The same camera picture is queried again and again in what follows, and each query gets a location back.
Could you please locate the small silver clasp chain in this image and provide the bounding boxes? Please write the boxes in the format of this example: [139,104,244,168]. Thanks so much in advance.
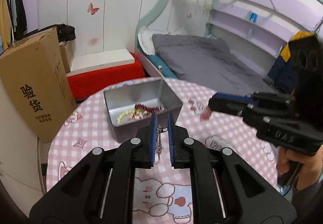
[154,125,169,165]

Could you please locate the person right hand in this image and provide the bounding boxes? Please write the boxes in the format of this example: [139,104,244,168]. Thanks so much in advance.
[276,145,323,192]

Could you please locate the grey bed duvet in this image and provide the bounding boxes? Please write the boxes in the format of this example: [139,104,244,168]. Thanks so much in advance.
[152,34,277,95]

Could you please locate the blue yellow jacket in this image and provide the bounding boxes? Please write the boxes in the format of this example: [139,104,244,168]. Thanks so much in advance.
[267,31,316,95]

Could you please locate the pink checkered tablecloth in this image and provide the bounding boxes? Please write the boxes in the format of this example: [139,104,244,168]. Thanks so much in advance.
[46,78,278,223]

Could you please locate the teal bed sheet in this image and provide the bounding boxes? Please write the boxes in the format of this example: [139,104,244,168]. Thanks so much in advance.
[147,55,177,79]

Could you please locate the blue item on shelf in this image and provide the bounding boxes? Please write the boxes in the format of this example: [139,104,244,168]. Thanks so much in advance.
[249,12,258,23]

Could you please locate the grey metal tin box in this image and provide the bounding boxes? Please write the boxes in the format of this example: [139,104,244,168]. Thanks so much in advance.
[104,79,183,143]

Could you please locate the cream lower cabinet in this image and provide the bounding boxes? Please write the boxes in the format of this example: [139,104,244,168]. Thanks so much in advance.
[0,85,44,216]

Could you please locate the red storage box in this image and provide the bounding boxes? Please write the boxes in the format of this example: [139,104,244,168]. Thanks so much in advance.
[67,53,145,101]

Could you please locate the white pillow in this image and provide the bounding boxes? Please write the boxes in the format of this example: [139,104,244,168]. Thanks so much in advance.
[137,26,188,55]

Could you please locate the white board on box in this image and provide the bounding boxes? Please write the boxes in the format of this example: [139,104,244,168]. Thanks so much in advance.
[67,49,135,77]

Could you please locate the large cardboard box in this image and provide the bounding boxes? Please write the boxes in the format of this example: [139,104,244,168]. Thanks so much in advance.
[1,27,77,143]

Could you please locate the small cardboard box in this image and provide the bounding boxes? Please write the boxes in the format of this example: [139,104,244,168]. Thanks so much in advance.
[60,43,73,73]

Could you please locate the black bag on box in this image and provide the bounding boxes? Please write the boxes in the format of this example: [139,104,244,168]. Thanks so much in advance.
[56,24,76,43]

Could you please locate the hanging clothes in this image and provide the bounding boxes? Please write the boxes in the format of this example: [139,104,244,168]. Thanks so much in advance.
[1,0,27,53]

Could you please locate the yellow green bead bracelet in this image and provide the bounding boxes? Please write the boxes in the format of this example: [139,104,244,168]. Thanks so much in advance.
[115,109,137,125]

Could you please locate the purple wall shelf unit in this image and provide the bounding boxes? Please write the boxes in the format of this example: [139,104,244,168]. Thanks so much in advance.
[205,0,289,58]

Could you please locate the red beaded bracelet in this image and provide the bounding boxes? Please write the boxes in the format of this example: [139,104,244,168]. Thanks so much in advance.
[134,103,165,115]

